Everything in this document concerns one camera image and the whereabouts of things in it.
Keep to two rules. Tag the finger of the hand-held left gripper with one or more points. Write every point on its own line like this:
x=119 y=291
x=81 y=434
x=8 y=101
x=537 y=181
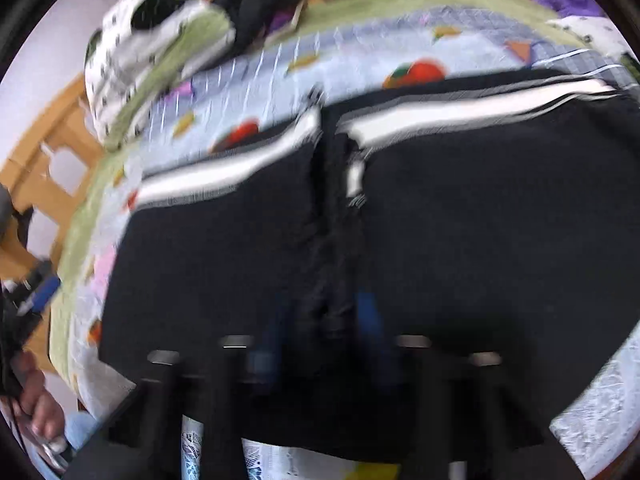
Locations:
x=44 y=291

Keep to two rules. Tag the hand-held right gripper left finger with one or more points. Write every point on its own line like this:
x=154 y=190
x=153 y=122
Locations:
x=264 y=355

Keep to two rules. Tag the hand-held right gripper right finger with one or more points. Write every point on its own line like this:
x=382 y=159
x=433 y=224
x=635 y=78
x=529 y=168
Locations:
x=369 y=317

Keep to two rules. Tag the black pants with white stripes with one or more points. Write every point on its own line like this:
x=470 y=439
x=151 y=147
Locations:
x=450 y=200

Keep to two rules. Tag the person's left hand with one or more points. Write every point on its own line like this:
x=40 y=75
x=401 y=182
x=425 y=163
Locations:
x=37 y=405

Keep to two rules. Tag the person's blue jeans leg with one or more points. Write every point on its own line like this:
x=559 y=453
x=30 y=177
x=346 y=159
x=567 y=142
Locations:
x=82 y=430

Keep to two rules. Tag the printed quilt with green border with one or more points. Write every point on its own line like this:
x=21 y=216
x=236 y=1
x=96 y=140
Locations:
x=350 y=55

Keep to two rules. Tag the white patterned pillow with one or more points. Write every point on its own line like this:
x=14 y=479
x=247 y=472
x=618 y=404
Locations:
x=150 y=40

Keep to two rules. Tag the purple garment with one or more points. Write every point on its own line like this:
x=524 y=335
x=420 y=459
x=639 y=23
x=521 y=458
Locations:
x=280 y=20

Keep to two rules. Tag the black garment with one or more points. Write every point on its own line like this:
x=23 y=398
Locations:
x=257 y=2

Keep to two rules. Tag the white dotted cloth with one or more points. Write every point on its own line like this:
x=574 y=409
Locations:
x=595 y=35

